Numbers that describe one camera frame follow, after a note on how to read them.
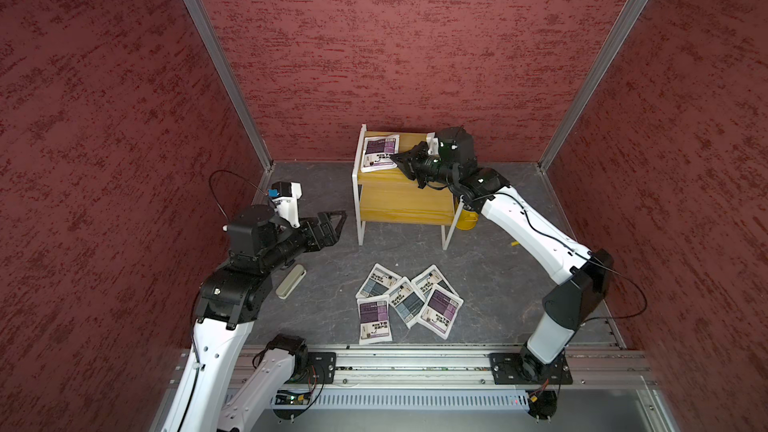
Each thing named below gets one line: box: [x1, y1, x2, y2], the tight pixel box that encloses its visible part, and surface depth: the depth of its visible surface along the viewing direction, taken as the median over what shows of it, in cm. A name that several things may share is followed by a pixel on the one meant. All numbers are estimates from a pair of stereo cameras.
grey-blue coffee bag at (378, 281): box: [355, 263, 402, 299], surface depth 89 cm
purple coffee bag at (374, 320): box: [356, 295, 393, 345], surface depth 82 cm
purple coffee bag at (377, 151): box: [361, 134, 400, 173], surface depth 76 cm
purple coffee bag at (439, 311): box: [417, 284, 464, 340], surface depth 84 cm
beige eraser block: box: [276, 264, 307, 300], surface depth 87 cm
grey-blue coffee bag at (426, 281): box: [411, 264, 460, 301], surface depth 89 cm
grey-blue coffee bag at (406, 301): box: [387, 276, 425, 329], surface depth 85 cm
